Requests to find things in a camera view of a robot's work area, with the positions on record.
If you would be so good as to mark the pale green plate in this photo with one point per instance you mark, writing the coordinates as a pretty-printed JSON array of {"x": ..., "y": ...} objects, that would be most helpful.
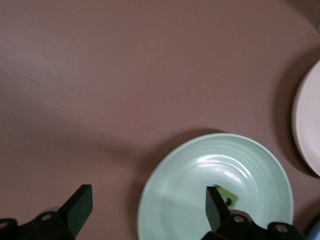
[{"x": 180, "y": 190}]

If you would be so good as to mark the green foam letter b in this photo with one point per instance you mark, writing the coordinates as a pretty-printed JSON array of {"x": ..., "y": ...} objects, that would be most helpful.
[{"x": 231, "y": 197}]

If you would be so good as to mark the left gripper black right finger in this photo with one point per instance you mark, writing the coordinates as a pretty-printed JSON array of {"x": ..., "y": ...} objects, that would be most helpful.
[{"x": 217, "y": 215}]

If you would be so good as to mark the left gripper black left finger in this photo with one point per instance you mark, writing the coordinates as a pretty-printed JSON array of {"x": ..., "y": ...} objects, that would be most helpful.
[{"x": 77, "y": 212}]

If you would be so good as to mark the beige plate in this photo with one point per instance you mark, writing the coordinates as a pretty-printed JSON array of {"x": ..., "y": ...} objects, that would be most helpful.
[{"x": 311, "y": 120}]

